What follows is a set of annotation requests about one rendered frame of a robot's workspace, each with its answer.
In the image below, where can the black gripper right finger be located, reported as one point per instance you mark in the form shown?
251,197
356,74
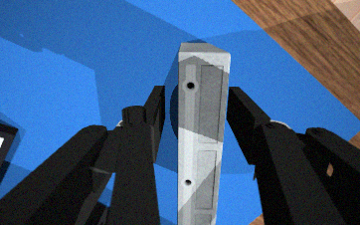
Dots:
291,193

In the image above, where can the dark grey drive dock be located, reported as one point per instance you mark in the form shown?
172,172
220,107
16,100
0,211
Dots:
98,216

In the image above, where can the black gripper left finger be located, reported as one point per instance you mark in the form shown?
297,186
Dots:
59,191

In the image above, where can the blue flat mat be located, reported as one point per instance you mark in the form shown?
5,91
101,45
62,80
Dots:
67,64

